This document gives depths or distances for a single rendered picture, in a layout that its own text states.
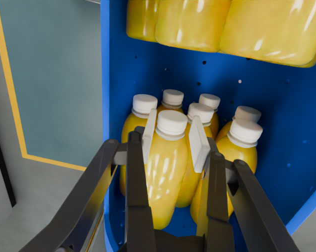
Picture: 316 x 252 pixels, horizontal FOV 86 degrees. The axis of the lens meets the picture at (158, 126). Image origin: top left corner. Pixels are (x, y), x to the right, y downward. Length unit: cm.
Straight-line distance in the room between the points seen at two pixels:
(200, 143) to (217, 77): 23
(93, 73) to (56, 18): 42
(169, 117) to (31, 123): 184
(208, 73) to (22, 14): 149
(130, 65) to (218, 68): 18
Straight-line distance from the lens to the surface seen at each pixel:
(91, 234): 102
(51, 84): 168
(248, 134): 25
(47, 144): 204
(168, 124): 20
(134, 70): 29
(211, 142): 18
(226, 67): 37
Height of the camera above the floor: 132
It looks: 62 degrees down
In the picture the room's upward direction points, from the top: 170 degrees counter-clockwise
